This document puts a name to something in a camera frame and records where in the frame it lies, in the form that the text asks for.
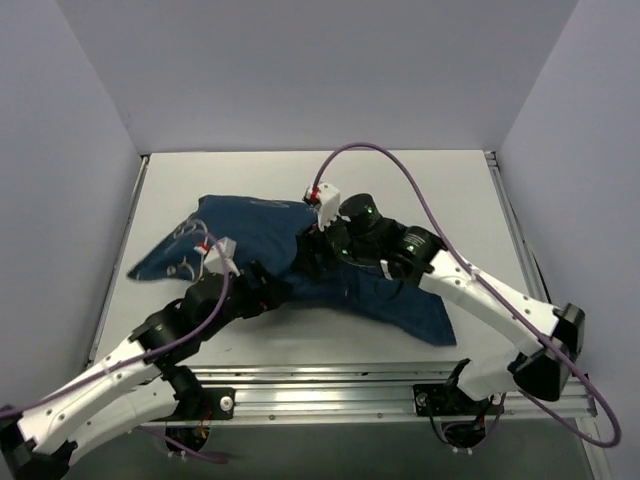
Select blue fish-print pillowcase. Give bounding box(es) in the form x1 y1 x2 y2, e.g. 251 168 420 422
127 195 457 347

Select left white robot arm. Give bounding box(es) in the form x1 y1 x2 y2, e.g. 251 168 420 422
1 262 293 479

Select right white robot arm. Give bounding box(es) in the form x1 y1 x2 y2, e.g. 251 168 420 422
298 183 586 413

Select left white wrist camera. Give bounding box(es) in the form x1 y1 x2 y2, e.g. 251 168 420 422
194 237 240 275

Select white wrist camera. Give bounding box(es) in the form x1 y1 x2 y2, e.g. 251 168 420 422
194 237 240 275
303 182 341 231

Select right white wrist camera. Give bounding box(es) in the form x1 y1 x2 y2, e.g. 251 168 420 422
303 182 341 231

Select aluminium mounting rail frame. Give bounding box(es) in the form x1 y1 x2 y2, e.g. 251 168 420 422
69 150 597 479

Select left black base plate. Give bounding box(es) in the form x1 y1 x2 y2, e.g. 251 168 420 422
196 387 236 421

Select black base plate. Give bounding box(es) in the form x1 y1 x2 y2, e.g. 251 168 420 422
412 383 449 417
196 387 236 421

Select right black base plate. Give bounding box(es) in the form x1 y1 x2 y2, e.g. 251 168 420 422
412 383 449 417

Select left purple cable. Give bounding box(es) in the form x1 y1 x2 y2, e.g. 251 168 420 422
0 234 236 464

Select purple cable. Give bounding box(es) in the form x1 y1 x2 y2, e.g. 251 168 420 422
312 142 622 449
0 234 236 464

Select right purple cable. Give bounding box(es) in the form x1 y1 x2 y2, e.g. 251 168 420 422
312 142 622 449

